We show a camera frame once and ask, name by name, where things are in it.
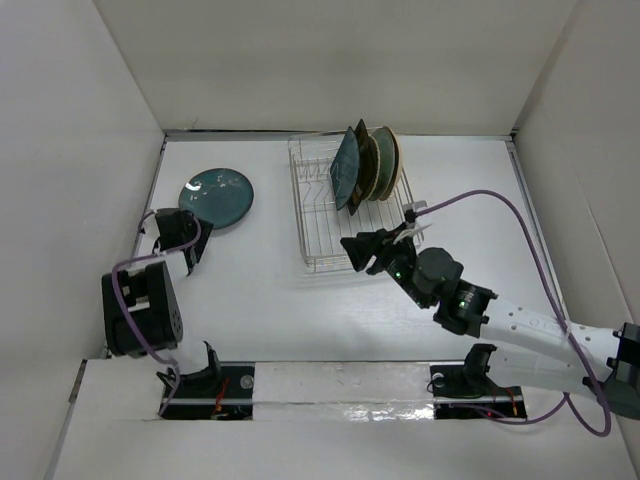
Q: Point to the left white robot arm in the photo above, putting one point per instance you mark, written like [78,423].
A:
[140,307]

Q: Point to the dark teal oval plate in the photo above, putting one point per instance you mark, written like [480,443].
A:
[345,168]

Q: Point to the silver wire dish rack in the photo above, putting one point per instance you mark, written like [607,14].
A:
[320,225]

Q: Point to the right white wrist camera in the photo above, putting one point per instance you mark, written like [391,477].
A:
[412,225]

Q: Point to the dark teal round plate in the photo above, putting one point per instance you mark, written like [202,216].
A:
[221,197]

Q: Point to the woven bamboo round plate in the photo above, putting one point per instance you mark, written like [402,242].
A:
[377,185]

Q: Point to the light green flower plate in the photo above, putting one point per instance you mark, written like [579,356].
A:
[389,162]

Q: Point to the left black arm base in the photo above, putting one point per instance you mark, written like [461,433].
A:
[201,396]

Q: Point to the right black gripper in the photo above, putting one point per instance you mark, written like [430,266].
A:
[361,248]

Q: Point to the black square amber plate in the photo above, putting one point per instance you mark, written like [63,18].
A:
[367,167]

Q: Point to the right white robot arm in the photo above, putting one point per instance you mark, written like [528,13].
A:
[515,346]

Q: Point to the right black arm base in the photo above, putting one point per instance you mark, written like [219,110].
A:
[455,398]

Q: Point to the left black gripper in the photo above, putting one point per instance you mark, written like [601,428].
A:
[204,235]

